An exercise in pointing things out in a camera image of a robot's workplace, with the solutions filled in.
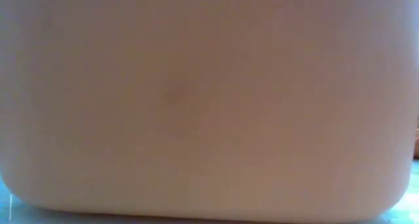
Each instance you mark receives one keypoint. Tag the salmon orange plastic bin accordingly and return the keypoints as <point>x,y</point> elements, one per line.
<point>209,103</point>

